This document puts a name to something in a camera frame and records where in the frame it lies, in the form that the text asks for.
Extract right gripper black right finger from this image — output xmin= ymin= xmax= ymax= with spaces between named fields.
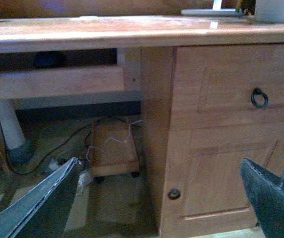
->
xmin=240 ymin=158 xmax=284 ymax=238

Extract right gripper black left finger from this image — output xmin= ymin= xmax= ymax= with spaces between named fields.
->
xmin=0 ymin=157 xmax=80 ymax=238

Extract wooden keyboard tray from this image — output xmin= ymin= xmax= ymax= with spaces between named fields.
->
xmin=0 ymin=66 xmax=125 ymax=100

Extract white pipe with grey base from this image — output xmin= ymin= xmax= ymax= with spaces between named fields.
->
xmin=0 ymin=100 xmax=35 ymax=166

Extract wooden rolling cart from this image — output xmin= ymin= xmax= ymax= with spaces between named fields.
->
xmin=87 ymin=119 xmax=140 ymax=183

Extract black round door knob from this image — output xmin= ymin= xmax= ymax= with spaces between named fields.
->
xmin=168 ymin=189 xmax=181 ymax=200

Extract wooden desk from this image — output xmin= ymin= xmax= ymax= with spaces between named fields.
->
xmin=0 ymin=16 xmax=284 ymax=238

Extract white container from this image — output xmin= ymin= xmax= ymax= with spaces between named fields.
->
xmin=254 ymin=0 xmax=284 ymax=23

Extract white monitor stand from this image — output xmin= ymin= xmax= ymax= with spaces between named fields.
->
xmin=181 ymin=0 xmax=243 ymax=17

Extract black floor cable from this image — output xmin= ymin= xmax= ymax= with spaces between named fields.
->
xmin=0 ymin=116 xmax=122 ymax=176

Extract black ring drawer handle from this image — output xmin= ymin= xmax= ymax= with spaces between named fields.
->
xmin=251 ymin=88 xmax=269 ymax=109

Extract white cable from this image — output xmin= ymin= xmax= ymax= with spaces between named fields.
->
xmin=86 ymin=119 xmax=145 ymax=162

